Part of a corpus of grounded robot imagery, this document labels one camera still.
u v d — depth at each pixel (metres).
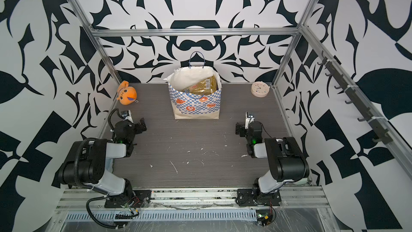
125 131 0.73
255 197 0.68
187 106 0.86
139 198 0.73
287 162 0.46
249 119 0.82
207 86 0.94
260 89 1.15
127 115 0.81
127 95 1.03
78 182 0.43
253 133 0.73
